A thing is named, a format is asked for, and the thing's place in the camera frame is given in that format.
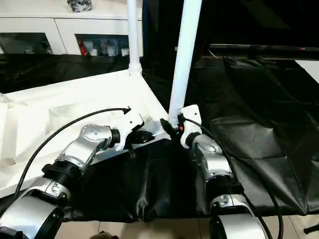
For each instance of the white plastic table leg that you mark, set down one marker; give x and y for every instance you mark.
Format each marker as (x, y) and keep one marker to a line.
(187, 49)
(133, 37)

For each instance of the white plastic table top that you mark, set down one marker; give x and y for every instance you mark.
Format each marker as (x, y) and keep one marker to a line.
(49, 112)

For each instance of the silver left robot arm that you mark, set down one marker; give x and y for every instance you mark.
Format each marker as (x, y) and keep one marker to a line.
(87, 139)

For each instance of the black mat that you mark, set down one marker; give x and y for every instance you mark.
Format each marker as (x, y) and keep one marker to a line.
(249, 124)

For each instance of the long black bar device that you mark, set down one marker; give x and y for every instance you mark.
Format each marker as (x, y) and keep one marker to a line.
(261, 48)

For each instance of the white glass-door cabinet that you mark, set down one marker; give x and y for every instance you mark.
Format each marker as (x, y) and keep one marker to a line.
(62, 27)

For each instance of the white flat board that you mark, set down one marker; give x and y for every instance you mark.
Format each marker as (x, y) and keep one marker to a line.
(310, 71)

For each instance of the dark grey bundle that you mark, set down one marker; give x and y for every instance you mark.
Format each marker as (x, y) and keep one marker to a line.
(79, 5)

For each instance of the black tripod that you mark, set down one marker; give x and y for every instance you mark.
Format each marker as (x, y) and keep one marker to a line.
(312, 228)

